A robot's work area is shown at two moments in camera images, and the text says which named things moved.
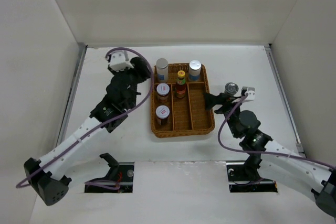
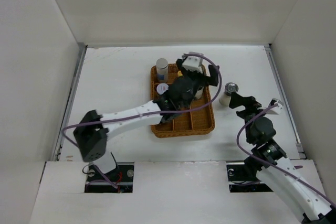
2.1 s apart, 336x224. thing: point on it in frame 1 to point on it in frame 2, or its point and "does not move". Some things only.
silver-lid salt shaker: [162, 70] does not move
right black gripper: [211, 100] to [249, 103]
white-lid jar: [163, 90] does not move
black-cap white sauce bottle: [143, 67] to [199, 92]
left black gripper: [134, 71] to [205, 81]
